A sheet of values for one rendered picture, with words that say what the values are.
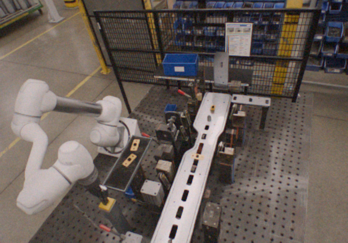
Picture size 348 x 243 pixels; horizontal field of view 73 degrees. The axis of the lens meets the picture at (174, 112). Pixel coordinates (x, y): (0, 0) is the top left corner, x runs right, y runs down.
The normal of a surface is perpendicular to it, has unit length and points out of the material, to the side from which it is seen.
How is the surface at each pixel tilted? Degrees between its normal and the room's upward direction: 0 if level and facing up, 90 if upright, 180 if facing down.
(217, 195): 0
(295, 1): 90
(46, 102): 91
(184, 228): 0
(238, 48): 90
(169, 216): 0
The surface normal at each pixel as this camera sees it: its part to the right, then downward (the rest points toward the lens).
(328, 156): -0.13, -0.73
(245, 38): -0.32, 0.67
